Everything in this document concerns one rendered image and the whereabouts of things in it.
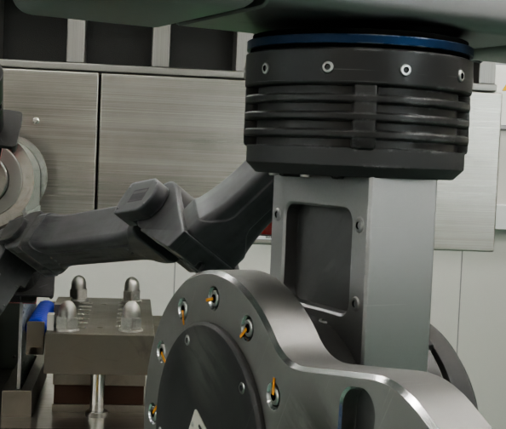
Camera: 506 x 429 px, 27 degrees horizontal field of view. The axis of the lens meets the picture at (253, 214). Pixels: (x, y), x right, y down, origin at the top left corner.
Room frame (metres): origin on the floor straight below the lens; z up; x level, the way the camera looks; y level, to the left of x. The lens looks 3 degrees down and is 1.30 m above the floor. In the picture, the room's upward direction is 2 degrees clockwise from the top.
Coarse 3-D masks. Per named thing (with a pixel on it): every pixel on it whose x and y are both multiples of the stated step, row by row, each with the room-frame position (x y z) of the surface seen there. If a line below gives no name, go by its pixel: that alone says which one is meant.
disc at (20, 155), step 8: (16, 152) 1.58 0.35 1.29; (24, 152) 1.58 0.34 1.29; (0, 160) 1.58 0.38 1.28; (24, 160) 1.58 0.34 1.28; (24, 168) 1.58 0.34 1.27; (24, 176) 1.58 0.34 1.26; (32, 176) 1.58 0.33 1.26; (24, 184) 1.58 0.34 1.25; (32, 184) 1.58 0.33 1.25; (24, 192) 1.58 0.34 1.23; (16, 200) 1.58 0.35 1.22; (24, 200) 1.58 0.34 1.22; (16, 208) 1.58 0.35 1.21; (24, 208) 1.58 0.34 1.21; (0, 216) 1.58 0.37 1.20; (8, 216) 1.58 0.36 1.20; (16, 216) 1.58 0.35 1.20; (0, 224) 1.58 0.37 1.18
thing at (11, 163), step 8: (8, 152) 1.57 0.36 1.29; (8, 160) 1.57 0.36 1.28; (16, 160) 1.57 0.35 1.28; (8, 168) 1.57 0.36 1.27; (16, 168) 1.57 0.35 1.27; (16, 176) 1.57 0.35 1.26; (16, 184) 1.57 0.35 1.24; (8, 192) 1.57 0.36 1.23; (16, 192) 1.57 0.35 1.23; (0, 200) 1.57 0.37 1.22; (8, 200) 1.57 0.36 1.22; (0, 208) 1.57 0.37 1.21; (8, 208) 1.57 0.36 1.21
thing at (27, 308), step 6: (30, 210) 1.64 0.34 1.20; (36, 210) 1.74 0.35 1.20; (24, 306) 1.61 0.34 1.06; (30, 306) 1.71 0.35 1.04; (36, 306) 1.82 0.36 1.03; (24, 312) 1.61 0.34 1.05; (30, 312) 1.71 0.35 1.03; (24, 318) 1.61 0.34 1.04; (24, 324) 1.62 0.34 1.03; (24, 330) 1.62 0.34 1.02
